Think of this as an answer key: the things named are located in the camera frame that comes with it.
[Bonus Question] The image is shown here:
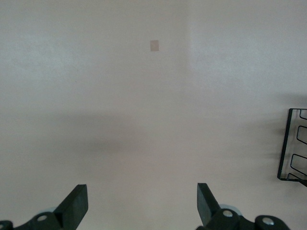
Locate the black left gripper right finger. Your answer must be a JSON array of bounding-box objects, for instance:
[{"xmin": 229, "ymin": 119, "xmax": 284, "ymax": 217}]
[{"xmin": 196, "ymin": 183, "xmax": 288, "ymax": 230}]

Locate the black wire cup holder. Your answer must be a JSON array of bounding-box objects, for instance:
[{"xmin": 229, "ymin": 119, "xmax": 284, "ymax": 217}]
[{"xmin": 277, "ymin": 108, "xmax": 307, "ymax": 186}]

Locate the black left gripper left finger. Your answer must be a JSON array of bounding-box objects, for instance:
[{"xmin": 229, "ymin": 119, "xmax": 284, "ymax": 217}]
[{"xmin": 0, "ymin": 184, "xmax": 89, "ymax": 230}]

